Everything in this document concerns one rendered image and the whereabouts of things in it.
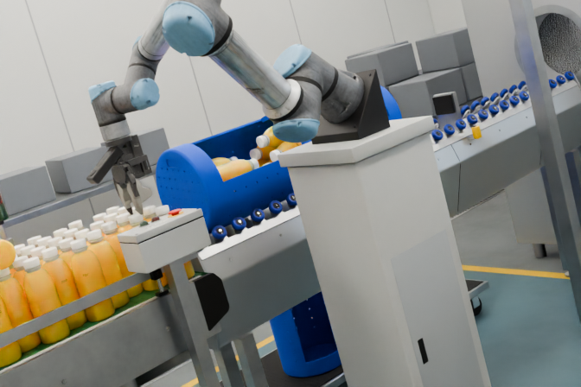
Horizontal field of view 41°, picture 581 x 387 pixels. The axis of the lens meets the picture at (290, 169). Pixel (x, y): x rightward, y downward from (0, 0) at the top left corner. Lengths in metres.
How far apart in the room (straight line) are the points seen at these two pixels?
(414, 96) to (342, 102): 3.65
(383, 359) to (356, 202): 0.47
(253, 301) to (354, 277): 0.39
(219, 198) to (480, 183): 1.28
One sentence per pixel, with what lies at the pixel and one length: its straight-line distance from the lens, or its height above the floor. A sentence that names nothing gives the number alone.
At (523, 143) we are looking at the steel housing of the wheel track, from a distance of 3.41.
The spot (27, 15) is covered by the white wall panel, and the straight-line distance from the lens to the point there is 5.82.
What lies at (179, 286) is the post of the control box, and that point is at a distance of 2.02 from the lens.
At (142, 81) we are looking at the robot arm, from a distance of 2.04.
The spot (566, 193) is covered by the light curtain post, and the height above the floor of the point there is 0.60.
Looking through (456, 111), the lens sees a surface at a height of 1.00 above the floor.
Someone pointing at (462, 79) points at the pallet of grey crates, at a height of 0.84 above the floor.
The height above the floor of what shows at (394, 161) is 1.07.
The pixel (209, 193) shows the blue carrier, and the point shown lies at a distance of 2.26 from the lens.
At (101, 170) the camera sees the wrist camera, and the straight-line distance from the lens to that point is 2.11.
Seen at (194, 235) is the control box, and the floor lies 1.04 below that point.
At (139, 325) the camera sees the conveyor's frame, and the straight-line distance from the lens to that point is 2.07.
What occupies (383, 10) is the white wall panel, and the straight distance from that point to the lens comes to 7.73.
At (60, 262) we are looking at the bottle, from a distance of 2.05.
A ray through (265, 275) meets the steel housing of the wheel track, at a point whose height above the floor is 0.78.
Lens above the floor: 1.45
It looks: 9 degrees down
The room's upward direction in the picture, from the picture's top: 15 degrees counter-clockwise
